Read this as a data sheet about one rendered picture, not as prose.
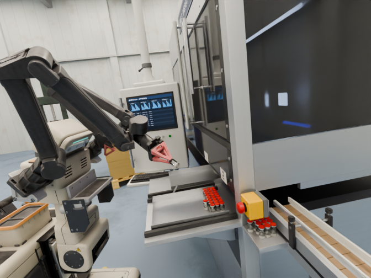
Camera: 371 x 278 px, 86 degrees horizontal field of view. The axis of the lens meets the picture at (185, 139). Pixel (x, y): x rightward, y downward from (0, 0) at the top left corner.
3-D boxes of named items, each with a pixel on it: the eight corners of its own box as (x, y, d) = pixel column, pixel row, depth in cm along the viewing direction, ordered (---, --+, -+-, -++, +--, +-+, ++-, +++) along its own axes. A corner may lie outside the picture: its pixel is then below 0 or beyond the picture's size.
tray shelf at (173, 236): (212, 168, 152) (212, 165, 151) (259, 223, 84) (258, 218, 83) (150, 179, 146) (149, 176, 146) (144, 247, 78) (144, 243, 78)
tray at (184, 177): (214, 167, 146) (213, 163, 146) (226, 181, 121) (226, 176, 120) (169, 176, 142) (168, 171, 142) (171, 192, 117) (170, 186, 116)
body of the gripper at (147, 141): (163, 153, 85) (152, 144, 88) (162, 137, 78) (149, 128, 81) (152, 162, 82) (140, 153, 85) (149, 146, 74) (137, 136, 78)
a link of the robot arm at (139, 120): (117, 138, 85) (121, 151, 79) (114, 116, 78) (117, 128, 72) (144, 133, 89) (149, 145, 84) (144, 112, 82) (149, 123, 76)
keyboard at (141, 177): (180, 171, 169) (180, 169, 168) (179, 178, 155) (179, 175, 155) (134, 176, 171) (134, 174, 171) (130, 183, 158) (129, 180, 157)
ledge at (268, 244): (275, 223, 82) (274, 218, 82) (296, 245, 70) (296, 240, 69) (243, 229, 81) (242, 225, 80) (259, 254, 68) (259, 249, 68)
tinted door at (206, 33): (207, 128, 122) (196, 25, 110) (233, 143, 80) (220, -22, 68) (206, 128, 122) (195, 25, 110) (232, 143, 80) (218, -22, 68)
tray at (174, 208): (213, 191, 112) (212, 185, 111) (229, 217, 87) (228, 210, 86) (153, 202, 108) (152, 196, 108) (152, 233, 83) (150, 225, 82)
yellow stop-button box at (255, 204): (258, 207, 78) (258, 190, 77) (269, 217, 71) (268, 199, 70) (240, 210, 77) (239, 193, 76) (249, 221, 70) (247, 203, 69)
